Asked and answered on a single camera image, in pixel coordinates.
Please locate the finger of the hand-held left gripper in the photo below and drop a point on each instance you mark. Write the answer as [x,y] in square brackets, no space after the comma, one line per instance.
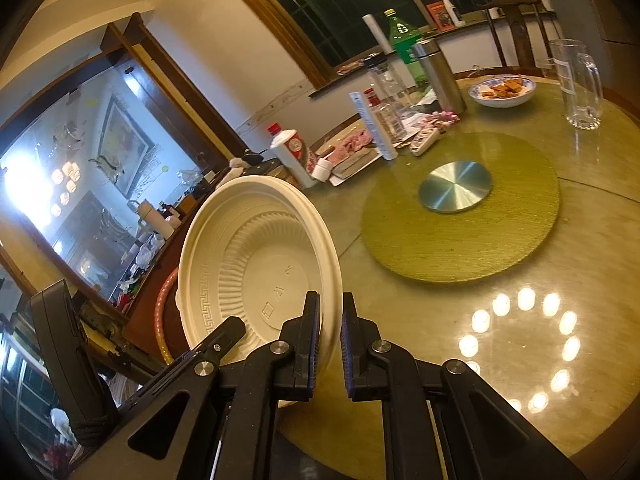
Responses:
[225,335]

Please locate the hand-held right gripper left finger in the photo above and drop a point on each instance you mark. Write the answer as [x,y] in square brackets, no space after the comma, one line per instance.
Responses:
[314,355]

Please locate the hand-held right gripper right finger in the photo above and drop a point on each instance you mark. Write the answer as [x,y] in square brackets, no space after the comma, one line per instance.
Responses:
[348,355]

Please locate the large ribbed beige bowl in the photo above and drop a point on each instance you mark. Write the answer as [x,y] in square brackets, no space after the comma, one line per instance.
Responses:
[250,260]

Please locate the wooden sideboard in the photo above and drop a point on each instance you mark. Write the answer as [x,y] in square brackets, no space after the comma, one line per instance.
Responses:
[140,325]

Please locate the white thermos bottle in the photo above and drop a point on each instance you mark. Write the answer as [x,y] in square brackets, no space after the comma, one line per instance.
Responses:
[150,215]

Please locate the small white cup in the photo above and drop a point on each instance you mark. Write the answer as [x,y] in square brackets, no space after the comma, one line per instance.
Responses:
[322,169]

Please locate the green round turntable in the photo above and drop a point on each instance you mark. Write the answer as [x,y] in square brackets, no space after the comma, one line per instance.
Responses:
[500,240]

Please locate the white liquor bottle red cap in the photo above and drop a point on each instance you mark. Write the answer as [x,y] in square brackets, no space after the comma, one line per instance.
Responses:
[292,152]

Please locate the round metal disc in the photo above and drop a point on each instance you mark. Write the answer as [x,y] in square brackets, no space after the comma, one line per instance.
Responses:
[455,187]

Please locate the pink crumpled cloth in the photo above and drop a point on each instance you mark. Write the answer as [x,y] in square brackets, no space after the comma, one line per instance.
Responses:
[350,142]

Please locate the white printed packet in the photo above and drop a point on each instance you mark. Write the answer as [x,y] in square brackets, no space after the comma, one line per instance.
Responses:
[425,141]

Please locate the clear bottle with red cap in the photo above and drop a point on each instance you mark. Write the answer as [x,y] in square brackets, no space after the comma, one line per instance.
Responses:
[392,122]

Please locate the pink floral trinket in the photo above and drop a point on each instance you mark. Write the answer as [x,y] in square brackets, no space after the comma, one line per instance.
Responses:
[445,117]

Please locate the clear bottle with black cap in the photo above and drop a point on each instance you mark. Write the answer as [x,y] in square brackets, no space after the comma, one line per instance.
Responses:
[390,82]

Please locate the steel thermos flask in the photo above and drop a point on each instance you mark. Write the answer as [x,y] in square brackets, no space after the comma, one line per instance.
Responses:
[440,80]

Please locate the blue rimmed plate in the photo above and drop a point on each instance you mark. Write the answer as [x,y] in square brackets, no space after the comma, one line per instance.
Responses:
[500,102]

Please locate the fried food pieces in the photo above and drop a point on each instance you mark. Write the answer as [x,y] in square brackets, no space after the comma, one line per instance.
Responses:
[505,86]

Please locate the green plastic bottle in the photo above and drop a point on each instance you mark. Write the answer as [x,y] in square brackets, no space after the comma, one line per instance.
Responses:
[405,40]

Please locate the white paper roll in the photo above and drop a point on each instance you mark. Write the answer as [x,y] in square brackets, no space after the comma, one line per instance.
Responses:
[375,32]

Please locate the small drinking glass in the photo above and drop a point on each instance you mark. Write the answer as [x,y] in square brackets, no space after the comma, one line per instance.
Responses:
[545,67]

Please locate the clear glass mug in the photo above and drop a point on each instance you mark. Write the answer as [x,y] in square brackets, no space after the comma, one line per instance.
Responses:
[575,90]

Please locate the wood framed window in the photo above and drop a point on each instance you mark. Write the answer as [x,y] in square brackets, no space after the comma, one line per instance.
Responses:
[325,0]

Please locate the red box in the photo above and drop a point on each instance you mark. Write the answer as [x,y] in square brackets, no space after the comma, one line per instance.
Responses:
[440,15]

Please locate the dark wooden chair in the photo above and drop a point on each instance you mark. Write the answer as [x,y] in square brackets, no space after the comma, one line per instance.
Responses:
[520,30]

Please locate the wood framed wall mirror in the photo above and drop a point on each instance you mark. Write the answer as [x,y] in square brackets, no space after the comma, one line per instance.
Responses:
[50,160]

